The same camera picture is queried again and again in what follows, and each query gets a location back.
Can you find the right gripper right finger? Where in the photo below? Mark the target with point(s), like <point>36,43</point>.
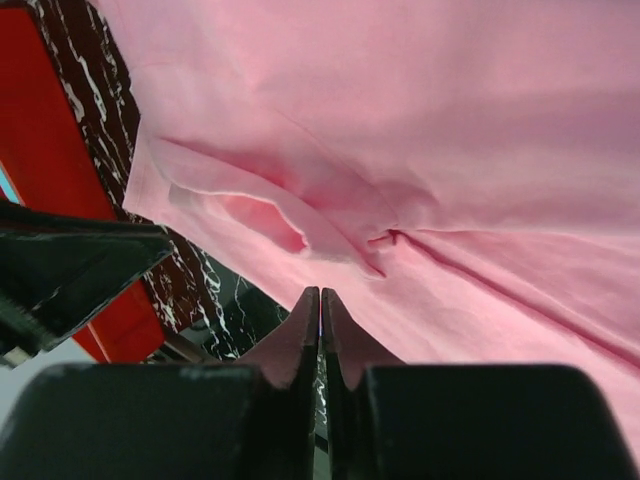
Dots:
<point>391,420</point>

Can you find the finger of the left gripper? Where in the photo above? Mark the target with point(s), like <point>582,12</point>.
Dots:
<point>59,272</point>

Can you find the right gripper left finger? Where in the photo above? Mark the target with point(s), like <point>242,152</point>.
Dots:
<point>252,418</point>

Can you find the pink t shirt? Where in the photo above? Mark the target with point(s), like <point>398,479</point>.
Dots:
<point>464,173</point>

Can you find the light blue t shirt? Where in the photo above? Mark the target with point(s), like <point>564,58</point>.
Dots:
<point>8,188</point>

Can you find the red plastic bin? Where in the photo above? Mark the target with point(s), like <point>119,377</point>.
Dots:
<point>67,120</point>

